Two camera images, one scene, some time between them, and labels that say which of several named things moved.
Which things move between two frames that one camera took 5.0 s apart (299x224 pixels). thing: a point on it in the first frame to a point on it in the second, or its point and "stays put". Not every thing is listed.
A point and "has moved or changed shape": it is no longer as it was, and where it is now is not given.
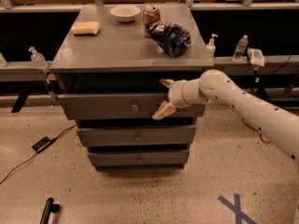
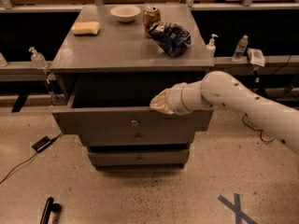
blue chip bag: x=171 y=37 stays put
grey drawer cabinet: x=108 y=70 stays put
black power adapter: x=43 y=143 stays put
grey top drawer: x=121 y=106 has moved or changed shape
